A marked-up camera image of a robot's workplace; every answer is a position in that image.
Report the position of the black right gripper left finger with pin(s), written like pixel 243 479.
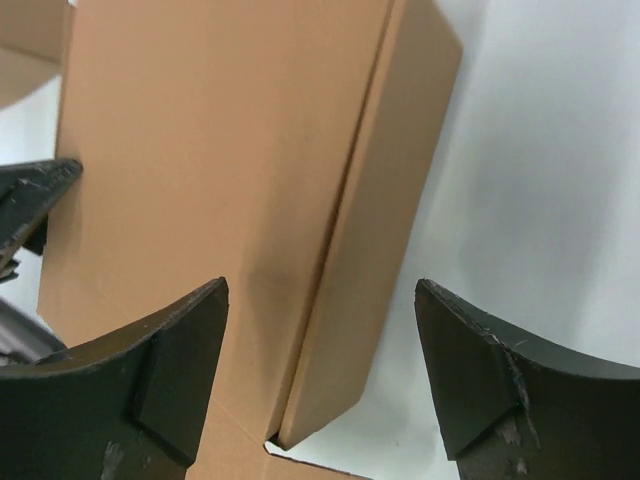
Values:
pixel 130 404

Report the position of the brown cardboard box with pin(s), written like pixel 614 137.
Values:
pixel 282 145
pixel 33 40

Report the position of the folded brown cardboard box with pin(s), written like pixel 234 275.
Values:
pixel 33 40

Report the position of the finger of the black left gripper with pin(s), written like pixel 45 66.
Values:
pixel 29 191

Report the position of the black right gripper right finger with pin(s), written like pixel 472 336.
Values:
pixel 513 405

